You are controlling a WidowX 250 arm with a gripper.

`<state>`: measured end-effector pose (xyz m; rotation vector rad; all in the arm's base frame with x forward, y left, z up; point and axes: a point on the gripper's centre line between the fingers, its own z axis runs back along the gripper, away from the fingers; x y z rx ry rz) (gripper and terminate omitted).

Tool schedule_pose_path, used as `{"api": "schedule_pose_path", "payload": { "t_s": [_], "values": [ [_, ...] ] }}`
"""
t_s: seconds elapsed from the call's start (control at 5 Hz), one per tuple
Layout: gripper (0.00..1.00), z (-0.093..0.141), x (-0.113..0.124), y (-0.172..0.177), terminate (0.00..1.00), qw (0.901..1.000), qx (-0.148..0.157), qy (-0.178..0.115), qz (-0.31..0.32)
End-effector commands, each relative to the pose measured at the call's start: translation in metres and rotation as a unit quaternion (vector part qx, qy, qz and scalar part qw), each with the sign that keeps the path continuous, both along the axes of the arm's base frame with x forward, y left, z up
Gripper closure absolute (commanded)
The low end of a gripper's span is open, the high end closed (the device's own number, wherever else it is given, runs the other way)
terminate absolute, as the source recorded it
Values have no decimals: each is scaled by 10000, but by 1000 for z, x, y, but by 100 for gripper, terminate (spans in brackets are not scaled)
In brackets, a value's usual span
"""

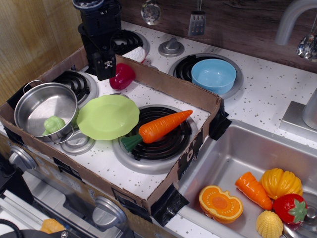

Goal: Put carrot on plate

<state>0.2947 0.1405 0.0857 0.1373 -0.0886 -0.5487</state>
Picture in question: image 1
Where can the orange toy carrot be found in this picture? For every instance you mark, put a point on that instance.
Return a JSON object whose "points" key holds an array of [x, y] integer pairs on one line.
{"points": [[154, 130]]}

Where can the silver front knob right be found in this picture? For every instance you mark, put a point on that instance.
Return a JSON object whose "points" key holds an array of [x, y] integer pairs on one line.
{"points": [[107, 214]]}

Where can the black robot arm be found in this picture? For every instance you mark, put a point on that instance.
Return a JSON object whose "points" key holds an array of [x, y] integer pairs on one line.
{"points": [[100, 22]]}

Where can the front right black burner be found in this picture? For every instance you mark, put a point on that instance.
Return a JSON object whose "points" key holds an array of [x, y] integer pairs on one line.
{"points": [[160, 156]]}

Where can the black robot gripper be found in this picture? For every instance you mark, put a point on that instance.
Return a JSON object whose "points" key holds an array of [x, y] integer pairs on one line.
{"points": [[100, 22]]}

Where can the hanging silver spatula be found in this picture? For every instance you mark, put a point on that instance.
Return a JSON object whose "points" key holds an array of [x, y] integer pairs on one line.
{"points": [[197, 21]]}

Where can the silver knob under plate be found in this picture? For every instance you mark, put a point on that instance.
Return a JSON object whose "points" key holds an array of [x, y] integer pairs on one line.
{"points": [[76, 143]]}

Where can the orange carrot piece toy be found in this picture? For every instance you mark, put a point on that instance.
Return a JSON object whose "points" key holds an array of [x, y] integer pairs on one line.
{"points": [[252, 189]]}

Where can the orange pumpkin half toy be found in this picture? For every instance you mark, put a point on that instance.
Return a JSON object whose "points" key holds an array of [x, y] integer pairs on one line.
{"points": [[220, 205]]}

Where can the back right black burner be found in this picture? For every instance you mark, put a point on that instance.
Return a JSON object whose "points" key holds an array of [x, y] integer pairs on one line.
{"points": [[182, 69]]}

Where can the blue plastic bowl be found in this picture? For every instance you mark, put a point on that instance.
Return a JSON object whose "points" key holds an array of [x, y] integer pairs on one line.
{"points": [[215, 75]]}

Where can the orange toy bottom left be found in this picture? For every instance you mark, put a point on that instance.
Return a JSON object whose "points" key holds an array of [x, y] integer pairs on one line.
{"points": [[50, 226]]}

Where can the green toy vegetable in pot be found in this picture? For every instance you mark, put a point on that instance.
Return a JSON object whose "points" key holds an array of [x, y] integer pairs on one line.
{"points": [[53, 124]]}

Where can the silver metal pot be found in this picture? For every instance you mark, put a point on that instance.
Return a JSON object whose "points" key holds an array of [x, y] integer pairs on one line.
{"points": [[42, 102]]}

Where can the silver sink basin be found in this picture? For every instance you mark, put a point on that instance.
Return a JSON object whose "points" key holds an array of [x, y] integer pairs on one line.
{"points": [[245, 148]]}

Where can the brown cardboard fence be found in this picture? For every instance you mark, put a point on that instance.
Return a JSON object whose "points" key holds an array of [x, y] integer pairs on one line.
{"points": [[147, 196]]}

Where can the yellow pumpkin toy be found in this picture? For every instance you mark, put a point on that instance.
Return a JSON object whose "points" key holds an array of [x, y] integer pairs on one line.
{"points": [[277, 182]]}

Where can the red toy pepper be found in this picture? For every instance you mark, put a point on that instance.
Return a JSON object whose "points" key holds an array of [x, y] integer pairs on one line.
{"points": [[123, 77]]}

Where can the hanging silver strainer ladle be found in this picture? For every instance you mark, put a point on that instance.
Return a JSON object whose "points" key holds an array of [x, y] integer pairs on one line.
{"points": [[151, 12]]}

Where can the white toy garlic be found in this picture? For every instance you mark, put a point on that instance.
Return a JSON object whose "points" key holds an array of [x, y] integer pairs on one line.
{"points": [[138, 54]]}

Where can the back left black burner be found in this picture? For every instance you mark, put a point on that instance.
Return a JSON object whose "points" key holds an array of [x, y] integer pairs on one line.
{"points": [[126, 41]]}

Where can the silver front knob left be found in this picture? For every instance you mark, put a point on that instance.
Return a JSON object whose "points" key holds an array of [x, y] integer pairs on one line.
{"points": [[22, 159]]}

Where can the green plastic plate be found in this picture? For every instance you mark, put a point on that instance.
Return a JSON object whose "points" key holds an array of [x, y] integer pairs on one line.
{"points": [[108, 117]]}

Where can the red toy strawberry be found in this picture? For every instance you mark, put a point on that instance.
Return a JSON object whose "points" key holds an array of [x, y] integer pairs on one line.
{"points": [[291, 208]]}

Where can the silver stove knob top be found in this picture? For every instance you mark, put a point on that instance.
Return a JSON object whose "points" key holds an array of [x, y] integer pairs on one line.
{"points": [[171, 48]]}

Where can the yellow toy corn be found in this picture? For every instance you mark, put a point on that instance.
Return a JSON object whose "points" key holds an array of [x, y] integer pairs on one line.
{"points": [[269, 225]]}

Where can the hanging silver spoon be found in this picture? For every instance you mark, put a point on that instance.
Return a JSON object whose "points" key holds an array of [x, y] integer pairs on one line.
{"points": [[307, 47]]}

